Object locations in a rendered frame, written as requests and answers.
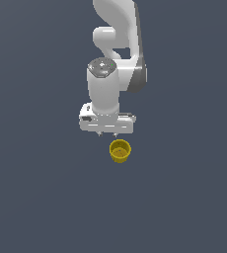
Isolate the yellow cup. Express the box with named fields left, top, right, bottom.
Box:
left=109, top=138, right=132, bottom=164

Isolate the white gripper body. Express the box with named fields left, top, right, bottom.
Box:
left=78, top=102, right=137, bottom=134

